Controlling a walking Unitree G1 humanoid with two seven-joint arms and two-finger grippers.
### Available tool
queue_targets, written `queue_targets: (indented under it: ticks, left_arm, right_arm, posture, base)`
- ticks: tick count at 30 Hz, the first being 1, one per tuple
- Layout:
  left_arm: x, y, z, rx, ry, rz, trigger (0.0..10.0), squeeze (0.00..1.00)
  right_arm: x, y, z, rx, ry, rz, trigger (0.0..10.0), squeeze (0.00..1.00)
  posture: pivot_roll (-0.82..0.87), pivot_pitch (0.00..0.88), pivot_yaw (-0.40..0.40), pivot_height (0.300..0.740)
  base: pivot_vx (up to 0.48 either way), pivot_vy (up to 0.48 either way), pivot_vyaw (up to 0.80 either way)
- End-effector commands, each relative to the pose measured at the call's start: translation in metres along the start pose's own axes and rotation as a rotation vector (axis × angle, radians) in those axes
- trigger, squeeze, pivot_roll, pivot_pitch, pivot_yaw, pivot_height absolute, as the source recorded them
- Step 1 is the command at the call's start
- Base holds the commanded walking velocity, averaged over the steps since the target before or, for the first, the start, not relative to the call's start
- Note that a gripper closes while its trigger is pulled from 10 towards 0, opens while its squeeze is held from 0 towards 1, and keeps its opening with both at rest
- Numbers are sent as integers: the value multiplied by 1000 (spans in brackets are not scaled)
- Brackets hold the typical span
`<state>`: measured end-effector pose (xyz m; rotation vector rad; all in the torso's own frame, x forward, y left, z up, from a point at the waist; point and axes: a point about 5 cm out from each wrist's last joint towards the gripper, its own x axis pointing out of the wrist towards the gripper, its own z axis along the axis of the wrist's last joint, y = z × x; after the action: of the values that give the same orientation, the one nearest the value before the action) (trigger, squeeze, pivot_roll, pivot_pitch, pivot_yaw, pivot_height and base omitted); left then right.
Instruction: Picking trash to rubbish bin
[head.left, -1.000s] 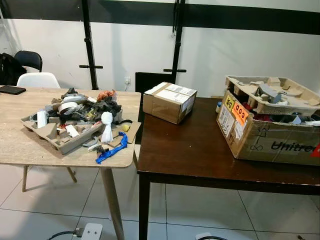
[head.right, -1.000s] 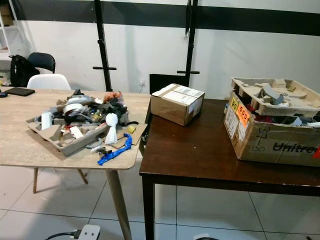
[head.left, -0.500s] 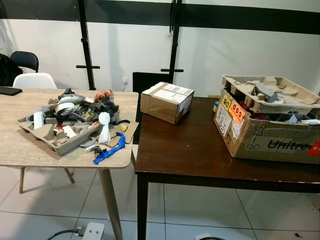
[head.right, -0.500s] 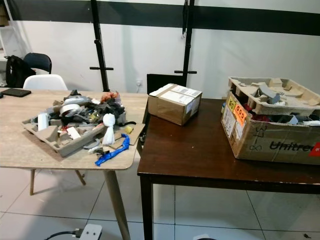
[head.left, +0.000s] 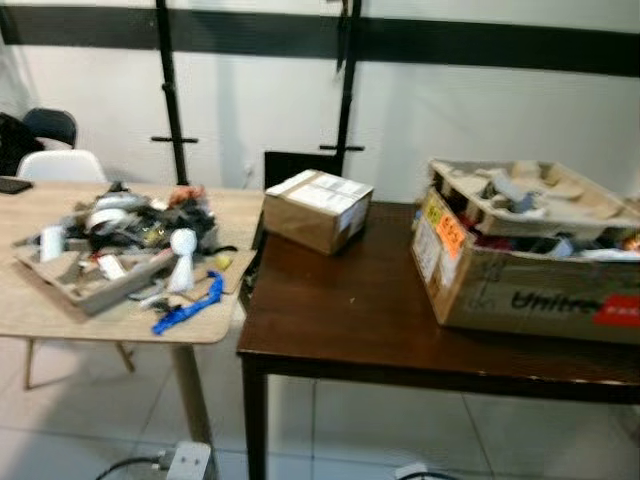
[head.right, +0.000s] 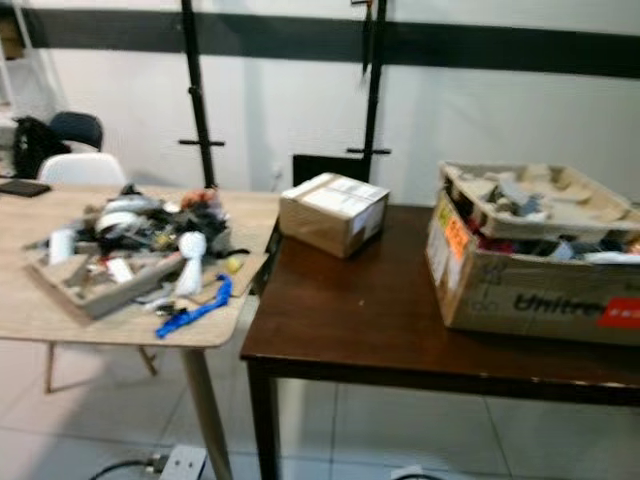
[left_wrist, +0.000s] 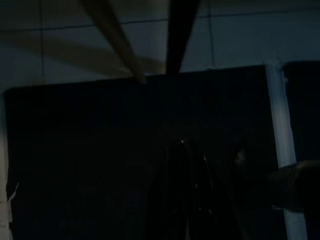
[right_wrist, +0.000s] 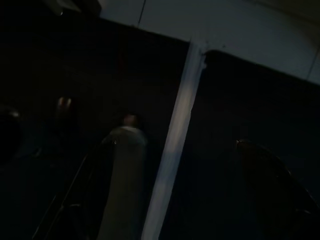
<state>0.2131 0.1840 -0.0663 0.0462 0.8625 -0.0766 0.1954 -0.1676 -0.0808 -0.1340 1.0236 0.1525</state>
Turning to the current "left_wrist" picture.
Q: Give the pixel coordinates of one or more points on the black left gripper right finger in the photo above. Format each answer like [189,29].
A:
[200,200]

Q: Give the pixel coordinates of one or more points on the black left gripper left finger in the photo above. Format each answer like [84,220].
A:
[172,195]

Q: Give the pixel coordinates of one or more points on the black rug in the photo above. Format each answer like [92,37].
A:
[75,150]

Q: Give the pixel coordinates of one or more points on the dark brown wooden table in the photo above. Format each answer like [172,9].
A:
[180,37]

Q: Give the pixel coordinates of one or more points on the light wooden table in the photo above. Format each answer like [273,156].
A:
[115,37]

